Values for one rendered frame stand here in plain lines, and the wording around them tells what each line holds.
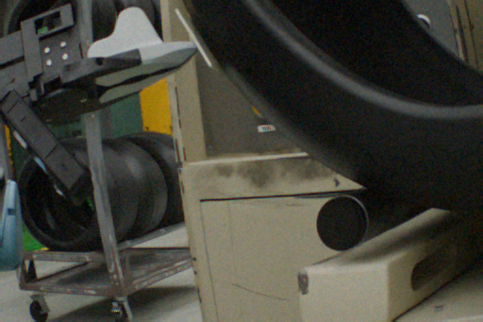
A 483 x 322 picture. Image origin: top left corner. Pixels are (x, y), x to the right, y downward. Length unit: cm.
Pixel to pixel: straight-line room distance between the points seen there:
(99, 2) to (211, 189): 299
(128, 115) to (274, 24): 1078
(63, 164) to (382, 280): 27
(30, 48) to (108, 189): 377
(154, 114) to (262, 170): 917
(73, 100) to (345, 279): 26
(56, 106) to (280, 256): 89
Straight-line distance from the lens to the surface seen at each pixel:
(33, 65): 89
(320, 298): 91
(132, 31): 91
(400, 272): 89
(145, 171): 507
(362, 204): 88
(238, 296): 180
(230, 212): 178
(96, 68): 87
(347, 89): 84
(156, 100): 1088
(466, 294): 95
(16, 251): 126
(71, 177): 88
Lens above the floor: 102
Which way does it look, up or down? 3 degrees down
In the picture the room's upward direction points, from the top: 7 degrees counter-clockwise
